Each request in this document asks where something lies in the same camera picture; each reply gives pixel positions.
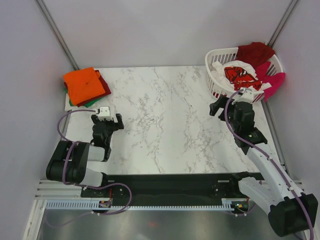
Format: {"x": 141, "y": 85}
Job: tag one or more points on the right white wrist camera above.
{"x": 247, "y": 97}

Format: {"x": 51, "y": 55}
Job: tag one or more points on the aluminium frame rail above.
{"x": 57, "y": 191}

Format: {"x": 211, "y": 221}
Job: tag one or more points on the red patterned white t-shirt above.
{"x": 237, "y": 74}

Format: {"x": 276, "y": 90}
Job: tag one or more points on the folded orange t-shirt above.
{"x": 83, "y": 85}

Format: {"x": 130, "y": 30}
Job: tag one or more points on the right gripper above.
{"x": 222, "y": 103}

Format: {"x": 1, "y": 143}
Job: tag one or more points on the folded dark red t-shirt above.
{"x": 105, "y": 86}

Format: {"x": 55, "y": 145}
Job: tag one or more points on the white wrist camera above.
{"x": 103, "y": 113}
{"x": 247, "y": 97}

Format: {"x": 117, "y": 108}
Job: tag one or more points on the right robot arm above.
{"x": 289, "y": 209}

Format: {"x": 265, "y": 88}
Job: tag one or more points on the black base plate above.
{"x": 178, "y": 199}

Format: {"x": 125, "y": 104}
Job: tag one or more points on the white laundry basket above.
{"x": 225, "y": 55}

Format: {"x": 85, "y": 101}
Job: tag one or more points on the pink t-shirt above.
{"x": 275, "y": 81}

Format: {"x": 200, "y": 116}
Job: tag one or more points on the white slotted cable duct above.
{"x": 97, "y": 205}

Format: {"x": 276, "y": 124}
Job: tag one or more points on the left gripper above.
{"x": 116, "y": 126}

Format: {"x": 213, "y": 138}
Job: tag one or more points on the folded green t-shirt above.
{"x": 78, "y": 97}

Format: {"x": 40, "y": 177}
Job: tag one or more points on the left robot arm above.
{"x": 69, "y": 162}

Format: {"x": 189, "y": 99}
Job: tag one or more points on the dark red t-shirt in basket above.
{"x": 255, "y": 54}

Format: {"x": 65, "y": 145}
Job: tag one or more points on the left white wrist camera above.
{"x": 103, "y": 113}

